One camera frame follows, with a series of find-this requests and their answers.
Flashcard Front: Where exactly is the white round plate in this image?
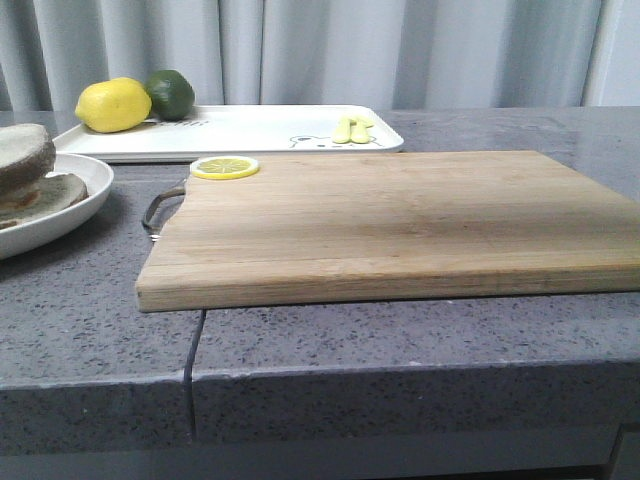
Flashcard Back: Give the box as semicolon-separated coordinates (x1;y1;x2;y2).
0;152;116;261

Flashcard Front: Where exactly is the white rectangular tray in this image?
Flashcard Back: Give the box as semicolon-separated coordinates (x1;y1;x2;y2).
54;105;404;163

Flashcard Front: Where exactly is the bottom bread slice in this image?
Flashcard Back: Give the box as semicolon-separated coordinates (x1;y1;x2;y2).
1;173;88;229

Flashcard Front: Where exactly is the wooden cutting board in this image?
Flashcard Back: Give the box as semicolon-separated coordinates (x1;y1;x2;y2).
136;151;639;312

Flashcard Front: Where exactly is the light green plastic fork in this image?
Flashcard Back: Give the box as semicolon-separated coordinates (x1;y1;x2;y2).
331;116;361;144

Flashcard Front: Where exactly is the light green plastic spoon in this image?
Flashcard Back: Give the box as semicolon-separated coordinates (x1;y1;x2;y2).
350;116;374;144

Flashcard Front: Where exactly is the yellow lemon slice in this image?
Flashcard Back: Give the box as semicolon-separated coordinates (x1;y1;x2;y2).
190;155;260;180

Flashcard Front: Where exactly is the grey curtain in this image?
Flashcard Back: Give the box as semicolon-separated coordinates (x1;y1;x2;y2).
1;1;639;111

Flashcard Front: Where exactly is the green lime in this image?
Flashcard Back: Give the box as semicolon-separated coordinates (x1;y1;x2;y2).
145;70;195;121

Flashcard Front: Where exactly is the metal cutting board handle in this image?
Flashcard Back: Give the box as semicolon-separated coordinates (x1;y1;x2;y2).
141;178;187;242

